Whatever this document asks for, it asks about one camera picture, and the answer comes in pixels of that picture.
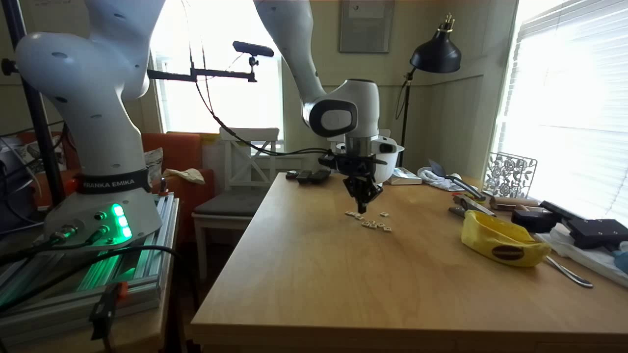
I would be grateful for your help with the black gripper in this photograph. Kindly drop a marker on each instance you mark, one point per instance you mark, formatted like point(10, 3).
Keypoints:
point(355, 160)

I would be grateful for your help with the white letter tile O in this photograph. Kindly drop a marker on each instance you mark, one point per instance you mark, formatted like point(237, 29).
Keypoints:
point(375, 227)

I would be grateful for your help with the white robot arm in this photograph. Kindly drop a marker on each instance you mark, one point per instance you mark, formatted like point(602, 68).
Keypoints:
point(90, 80)

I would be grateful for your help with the black remote control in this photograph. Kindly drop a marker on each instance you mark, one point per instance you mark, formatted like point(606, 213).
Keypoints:
point(312, 178)

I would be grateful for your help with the white wooden chair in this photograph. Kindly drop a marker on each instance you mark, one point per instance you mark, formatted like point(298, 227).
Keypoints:
point(247, 174)

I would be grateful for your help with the black desk lamp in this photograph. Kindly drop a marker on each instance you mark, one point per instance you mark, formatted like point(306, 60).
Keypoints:
point(434, 56)

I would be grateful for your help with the black clamp tool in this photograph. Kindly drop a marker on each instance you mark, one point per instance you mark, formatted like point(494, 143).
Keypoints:
point(585, 235)

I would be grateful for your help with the white wire lattice cube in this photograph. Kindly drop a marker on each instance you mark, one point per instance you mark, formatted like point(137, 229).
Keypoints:
point(508, 176)

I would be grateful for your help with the black camera on boom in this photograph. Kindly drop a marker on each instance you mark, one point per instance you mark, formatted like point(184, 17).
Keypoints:
point(251, 50)

